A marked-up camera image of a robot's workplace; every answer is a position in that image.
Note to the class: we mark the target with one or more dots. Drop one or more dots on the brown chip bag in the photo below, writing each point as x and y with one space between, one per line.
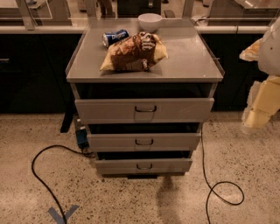
135 53

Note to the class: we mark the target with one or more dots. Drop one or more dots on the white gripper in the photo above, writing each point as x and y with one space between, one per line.
270 57

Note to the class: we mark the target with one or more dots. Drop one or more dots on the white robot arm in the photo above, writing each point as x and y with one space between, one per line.
269 52

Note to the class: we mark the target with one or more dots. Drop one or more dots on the grey middle drawer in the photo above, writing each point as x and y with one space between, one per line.
144 142

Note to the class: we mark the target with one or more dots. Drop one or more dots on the dark counter cabinet right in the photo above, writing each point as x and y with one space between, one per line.
232 92

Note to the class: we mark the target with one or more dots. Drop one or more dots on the dark counter cabinet left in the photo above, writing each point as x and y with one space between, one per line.
33 72

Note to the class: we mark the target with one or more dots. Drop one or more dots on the dark counter cabinet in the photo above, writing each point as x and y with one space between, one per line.
33 72
232 92

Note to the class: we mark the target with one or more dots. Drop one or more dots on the grey bottom drawer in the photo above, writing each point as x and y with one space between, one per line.
143 166

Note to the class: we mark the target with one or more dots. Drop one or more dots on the grey metal drawer cabinet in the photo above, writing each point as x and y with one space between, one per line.
189 71

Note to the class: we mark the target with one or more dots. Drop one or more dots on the blue tape cross mark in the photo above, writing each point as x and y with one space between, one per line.
60 218

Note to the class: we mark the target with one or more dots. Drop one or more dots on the blue power box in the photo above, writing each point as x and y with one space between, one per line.
81 138

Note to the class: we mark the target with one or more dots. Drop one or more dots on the blue Pepsi can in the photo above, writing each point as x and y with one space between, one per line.
109 38

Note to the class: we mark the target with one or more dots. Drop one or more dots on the grey top drawer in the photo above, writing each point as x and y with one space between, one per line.
165 110

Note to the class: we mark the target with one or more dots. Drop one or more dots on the white bowl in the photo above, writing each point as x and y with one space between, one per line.
150 22

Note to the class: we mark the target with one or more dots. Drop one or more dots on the grey drawer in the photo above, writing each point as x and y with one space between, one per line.
143 166
144 142
165 110

